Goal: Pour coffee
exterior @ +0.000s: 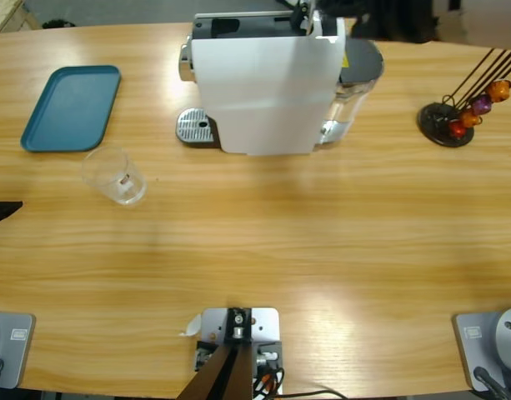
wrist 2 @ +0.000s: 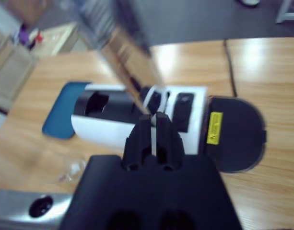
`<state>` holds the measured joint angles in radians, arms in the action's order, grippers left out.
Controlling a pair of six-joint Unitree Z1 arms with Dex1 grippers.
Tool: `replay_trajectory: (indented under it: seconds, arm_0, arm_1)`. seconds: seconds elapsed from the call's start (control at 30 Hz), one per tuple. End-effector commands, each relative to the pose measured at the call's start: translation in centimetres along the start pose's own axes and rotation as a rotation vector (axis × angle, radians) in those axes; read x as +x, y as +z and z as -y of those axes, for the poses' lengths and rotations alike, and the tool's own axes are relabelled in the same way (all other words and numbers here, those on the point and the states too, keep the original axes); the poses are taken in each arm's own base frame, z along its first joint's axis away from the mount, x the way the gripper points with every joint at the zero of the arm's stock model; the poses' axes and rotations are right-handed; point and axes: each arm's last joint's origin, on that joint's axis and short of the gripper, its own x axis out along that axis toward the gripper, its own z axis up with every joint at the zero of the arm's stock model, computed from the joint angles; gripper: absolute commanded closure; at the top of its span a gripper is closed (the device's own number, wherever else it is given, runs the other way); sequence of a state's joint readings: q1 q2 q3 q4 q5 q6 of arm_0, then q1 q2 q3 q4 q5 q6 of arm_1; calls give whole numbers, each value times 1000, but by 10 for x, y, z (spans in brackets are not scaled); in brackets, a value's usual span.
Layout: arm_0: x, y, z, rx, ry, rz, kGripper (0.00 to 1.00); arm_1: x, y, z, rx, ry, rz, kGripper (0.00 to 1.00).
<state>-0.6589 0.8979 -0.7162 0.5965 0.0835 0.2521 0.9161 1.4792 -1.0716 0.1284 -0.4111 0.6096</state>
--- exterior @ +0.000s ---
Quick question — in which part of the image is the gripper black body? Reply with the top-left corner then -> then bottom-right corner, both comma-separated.
350,0 -> 442,43

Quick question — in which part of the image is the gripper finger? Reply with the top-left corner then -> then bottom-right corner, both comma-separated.
317,0 -> 364,18
0,201 -> 24,228

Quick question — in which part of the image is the white capsule coffee machine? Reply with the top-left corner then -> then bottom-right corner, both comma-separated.
178,0 -> 347,158

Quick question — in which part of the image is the clear glass cup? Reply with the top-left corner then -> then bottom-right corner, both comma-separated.
81,145 -> 148,206

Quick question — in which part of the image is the purple coffee capsule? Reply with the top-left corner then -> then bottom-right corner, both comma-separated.
470,93 -> 494,116

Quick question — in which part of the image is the orange coffee capsule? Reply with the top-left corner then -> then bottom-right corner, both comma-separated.
460,107 -> 483,128
486,79 -> 511,103

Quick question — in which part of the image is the clear water tank dark lid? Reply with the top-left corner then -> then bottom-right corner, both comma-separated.
313,39 -> 384,151

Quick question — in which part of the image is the black capsule holder stand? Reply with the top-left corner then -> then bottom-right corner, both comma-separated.
417,47 -> 511,148

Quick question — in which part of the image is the teal plastic tray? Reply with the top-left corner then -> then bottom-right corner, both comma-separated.
20,64 -> 123,153

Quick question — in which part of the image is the metal drip tray grille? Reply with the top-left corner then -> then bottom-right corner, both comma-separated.
175,107 -> 217,145

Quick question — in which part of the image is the black floor object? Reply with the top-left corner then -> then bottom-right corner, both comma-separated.
41,18 -> 77,30

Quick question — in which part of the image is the white tape piece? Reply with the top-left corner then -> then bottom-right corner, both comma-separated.
178,312 -> 204,338

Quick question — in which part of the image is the orange cable bundle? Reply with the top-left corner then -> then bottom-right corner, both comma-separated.
254,368 -> 285,395

